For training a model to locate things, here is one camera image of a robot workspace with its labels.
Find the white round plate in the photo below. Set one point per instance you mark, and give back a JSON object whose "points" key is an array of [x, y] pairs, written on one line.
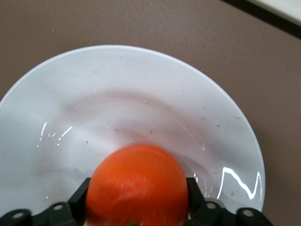
{"points": [[129, 99]]}

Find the orange mandarin fruit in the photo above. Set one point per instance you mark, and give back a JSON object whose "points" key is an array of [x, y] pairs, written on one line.
{"points": [[137, 183]]}

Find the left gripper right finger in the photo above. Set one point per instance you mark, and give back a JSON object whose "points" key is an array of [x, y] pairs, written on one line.
{"points": [[196, 200]]}

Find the cream bear print tray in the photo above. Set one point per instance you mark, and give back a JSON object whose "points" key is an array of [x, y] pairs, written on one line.
{"points": [[287, 7]]}

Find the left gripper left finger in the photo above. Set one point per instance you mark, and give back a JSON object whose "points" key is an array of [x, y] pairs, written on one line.
{"points": [[78, 202]]}

